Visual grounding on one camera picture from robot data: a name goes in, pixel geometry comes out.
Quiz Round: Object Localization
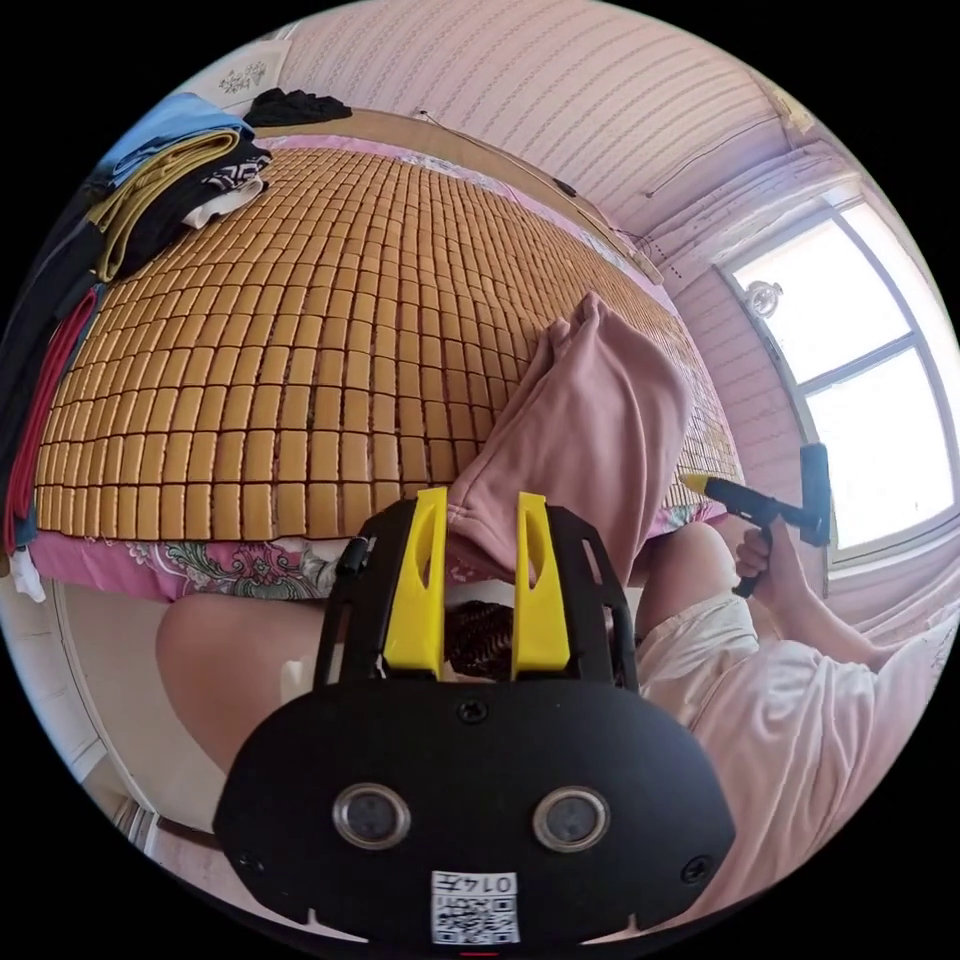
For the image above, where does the person's body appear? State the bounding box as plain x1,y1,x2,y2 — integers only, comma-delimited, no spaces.
153,519,960,928

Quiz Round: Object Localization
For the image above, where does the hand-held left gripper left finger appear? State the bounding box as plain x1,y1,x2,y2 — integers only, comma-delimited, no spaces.
382,486,450,674

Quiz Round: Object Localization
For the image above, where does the person's right hand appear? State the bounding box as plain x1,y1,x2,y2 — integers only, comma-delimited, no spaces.
734,517,810,598

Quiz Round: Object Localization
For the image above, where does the bed with woven mat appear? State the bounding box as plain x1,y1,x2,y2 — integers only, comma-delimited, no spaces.
3,107,745,605

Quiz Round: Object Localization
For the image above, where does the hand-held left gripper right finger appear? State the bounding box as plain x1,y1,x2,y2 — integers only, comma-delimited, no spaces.
510,491,571,682

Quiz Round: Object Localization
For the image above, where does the black garment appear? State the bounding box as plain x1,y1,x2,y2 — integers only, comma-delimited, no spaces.
243,87,354,129

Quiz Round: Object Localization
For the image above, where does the pink short sleeve shirt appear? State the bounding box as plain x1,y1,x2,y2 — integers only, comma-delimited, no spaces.
446,290,696,595

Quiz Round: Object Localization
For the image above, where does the person's right forearm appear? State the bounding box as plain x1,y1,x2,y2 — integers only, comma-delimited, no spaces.
783,573,913,673

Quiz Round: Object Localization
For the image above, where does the pile of clothes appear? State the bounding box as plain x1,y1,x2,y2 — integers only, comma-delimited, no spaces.
0,92,273,603

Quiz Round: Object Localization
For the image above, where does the window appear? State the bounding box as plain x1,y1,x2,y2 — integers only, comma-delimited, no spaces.
712,191,960,571

